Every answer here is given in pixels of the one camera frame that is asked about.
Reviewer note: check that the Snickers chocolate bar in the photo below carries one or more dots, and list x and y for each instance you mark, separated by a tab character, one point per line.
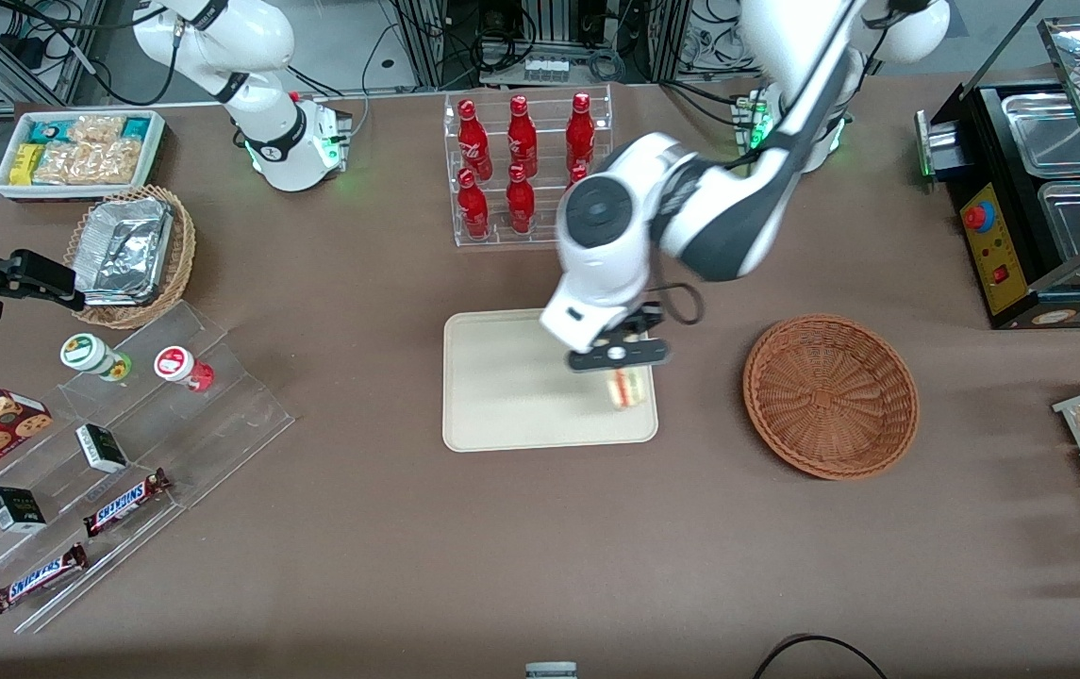
38	578
124	503

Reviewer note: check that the clear bag of crackers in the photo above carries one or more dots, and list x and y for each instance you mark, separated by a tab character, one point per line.
96	128
91	163

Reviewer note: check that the green lid cup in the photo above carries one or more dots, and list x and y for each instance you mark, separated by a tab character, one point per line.
87	353

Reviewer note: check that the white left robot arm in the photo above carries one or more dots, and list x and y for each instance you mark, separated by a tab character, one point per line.
719	207

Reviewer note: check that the clear acrylic stepped display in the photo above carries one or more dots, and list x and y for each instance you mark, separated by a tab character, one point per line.
219	415

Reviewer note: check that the red cola bottle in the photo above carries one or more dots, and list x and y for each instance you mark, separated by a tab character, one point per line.
580	132
473	209
522	137
520	206
577	174
472	141

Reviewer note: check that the teal snack packet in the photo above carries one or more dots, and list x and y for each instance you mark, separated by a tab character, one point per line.
49	131
136	127

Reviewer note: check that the triangular sandwich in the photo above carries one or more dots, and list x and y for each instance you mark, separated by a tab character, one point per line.
627	389

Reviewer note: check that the white power strip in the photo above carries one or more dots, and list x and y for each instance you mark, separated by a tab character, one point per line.
547	68

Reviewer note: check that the black food warmer cabinet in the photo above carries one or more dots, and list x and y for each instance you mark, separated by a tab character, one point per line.
997	255

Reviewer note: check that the small black box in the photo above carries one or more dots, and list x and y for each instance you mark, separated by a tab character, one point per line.
16	509
102	448

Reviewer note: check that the red lid cup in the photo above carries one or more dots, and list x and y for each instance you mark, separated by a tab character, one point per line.
176	364

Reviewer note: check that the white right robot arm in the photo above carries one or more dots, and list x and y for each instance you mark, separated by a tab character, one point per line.
219	38

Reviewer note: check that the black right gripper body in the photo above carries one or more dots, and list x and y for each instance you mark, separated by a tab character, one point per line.
23	271

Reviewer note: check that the yellow snack packet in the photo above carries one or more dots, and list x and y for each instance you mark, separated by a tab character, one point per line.
25	163

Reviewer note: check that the silver box with green light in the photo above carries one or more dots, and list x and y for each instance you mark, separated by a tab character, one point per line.
938	141

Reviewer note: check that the beige rectangular tray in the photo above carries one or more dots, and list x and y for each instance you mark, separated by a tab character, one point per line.
502	396

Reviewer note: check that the stacked aluminium foil containers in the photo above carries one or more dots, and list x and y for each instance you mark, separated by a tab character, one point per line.
124	250

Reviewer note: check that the light wicker basket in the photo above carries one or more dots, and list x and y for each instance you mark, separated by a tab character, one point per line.
183	255

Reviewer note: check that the white plastic snack bin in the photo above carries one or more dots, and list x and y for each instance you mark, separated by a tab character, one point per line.
155	151

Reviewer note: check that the small grey device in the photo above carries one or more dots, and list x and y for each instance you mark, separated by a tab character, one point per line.
551	670

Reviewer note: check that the clear acrylic bottle rack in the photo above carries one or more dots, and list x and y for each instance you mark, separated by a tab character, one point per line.
547	113

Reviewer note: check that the round brown wicker basket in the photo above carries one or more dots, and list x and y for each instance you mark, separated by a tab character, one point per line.
832	396

